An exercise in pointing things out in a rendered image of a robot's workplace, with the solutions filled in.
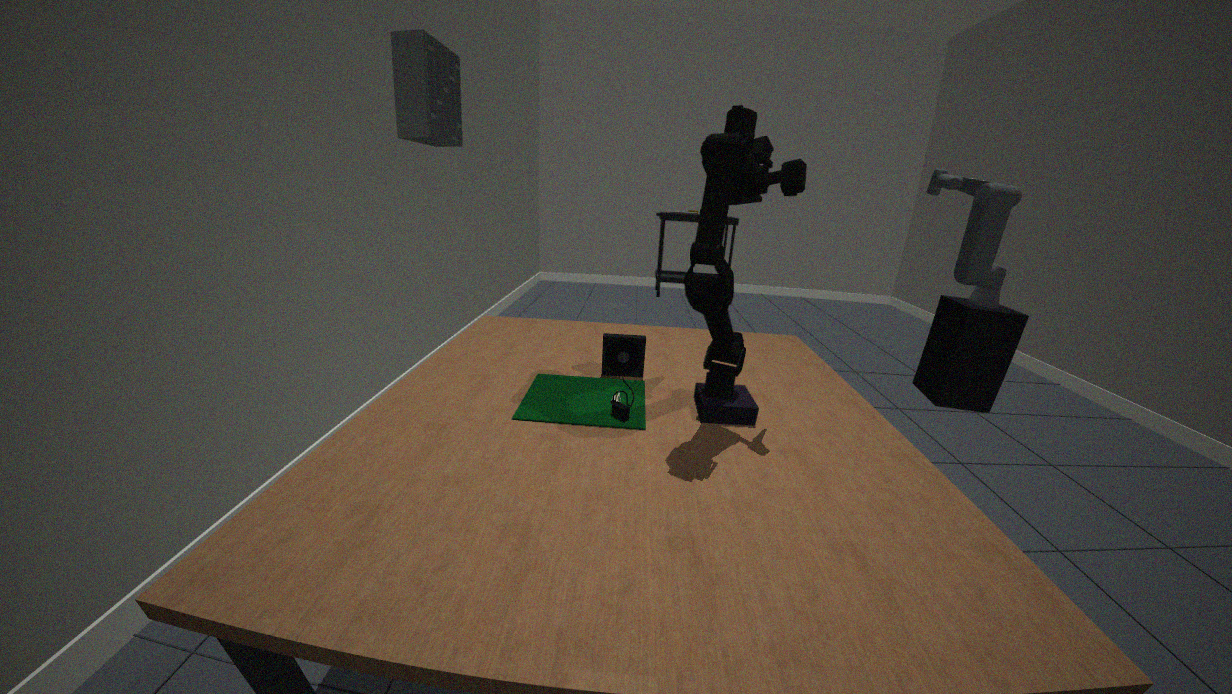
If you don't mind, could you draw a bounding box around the green circuit board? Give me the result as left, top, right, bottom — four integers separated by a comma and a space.
513, 374, 646, 430

